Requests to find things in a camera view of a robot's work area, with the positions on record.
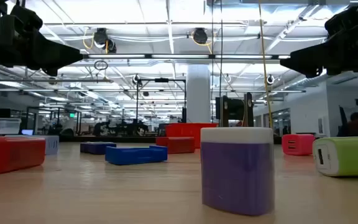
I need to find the red cube USB charger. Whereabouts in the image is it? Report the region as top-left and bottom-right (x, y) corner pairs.
(155, 136), (196, 154)

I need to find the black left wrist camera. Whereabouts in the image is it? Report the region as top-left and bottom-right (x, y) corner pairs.
(9, 3), (44, 32)

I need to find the pink wall charger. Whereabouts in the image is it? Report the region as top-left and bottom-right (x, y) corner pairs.
(282, 134), (316, 156)

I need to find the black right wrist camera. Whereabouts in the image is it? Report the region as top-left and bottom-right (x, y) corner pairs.
(324, 5), (358, 37)

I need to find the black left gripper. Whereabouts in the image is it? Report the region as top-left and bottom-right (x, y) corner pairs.
(0, 23), (84, 77)

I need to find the clear plastic storage bin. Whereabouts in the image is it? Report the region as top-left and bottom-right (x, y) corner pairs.
(0, 117), (22, 136)

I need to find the green white wall charger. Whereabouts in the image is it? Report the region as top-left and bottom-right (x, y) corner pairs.
(312, 136), (358, 177)

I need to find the red plastic basket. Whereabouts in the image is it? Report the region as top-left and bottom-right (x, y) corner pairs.
(165, 123), (219, 149)

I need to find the yellow hanging cable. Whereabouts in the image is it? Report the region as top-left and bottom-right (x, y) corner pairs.
(257, 0), (273, 129)

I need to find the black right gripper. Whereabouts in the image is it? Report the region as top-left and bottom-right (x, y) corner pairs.
(280, 21), (358, 78)

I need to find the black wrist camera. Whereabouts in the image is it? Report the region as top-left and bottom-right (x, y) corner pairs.
(324, 5), (358, 37)
(9, 3), (44, 32)

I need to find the red flat pronged charger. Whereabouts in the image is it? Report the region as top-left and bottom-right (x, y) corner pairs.
(0, 136), (47, 177)

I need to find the lavender white wall charger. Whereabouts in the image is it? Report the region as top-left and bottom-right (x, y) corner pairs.
(4, 134), (60, 156)

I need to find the black ceiling cable reel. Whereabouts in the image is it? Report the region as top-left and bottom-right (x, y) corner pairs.
(93, 27), (117, 54)
(193, 27), (209, 45)

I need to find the blue cased digital device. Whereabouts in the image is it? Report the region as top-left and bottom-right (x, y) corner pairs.
(105, 145), (168, 166)
(80, 141), (117, 156)

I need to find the person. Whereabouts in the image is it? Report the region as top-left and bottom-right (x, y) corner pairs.
(336, 111), (358, 138)

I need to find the purple white wall charger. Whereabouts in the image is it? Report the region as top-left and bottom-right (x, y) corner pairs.
(200, 92), (275, 217)

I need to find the black background rig frame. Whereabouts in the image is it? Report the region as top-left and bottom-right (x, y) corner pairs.
(136, 78), (188, 124)

